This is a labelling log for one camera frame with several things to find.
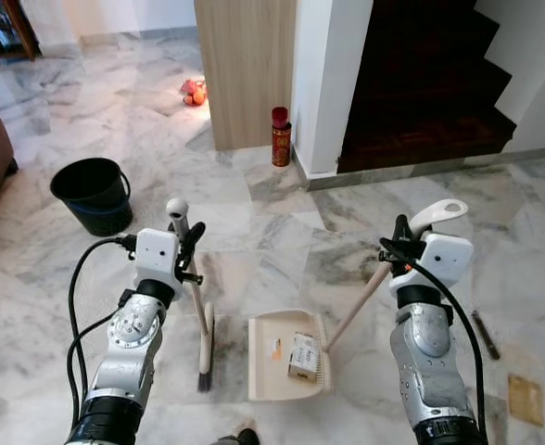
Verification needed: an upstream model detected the grey-handled broom with beige pole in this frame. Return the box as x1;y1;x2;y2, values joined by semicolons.
166;197;216;393

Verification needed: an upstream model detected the beige plastic dustpan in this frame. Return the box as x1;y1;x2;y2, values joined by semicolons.
247;199;470;402

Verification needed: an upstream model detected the red and orange floor offering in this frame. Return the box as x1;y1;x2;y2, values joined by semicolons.
181;79;209;107

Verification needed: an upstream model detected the black plastic bucket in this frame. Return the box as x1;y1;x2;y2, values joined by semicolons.
50;158;133;237

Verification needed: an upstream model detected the dark stick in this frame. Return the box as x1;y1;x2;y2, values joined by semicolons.
470;311;501;361

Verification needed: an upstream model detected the red and gold cylindrical tin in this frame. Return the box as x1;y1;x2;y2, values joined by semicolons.
272;125;293;168

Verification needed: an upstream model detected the small printed cardboard box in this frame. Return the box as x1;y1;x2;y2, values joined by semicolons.
288;332;322;379

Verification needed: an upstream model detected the dark wooden staircase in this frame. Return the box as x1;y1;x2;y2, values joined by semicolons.
337;0;517;174

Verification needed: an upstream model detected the light wood cabinet panel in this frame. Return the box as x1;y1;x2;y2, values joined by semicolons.
195;0;298;152

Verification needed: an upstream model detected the brown cardboard piece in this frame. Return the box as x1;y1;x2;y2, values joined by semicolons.
508;374;545;427

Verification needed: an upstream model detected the dark wooden shelf cabinet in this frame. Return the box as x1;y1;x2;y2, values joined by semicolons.
0;0;42;64

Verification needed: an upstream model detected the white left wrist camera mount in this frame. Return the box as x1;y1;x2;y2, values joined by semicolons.
133;229;183;284

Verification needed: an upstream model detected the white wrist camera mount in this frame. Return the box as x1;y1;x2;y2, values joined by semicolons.
416;232;475;290
133;229;183;284

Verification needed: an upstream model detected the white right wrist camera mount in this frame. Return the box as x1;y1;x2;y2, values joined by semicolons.
416;232;475;290

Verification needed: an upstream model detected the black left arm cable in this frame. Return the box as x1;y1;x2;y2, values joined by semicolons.
66;235;139;427

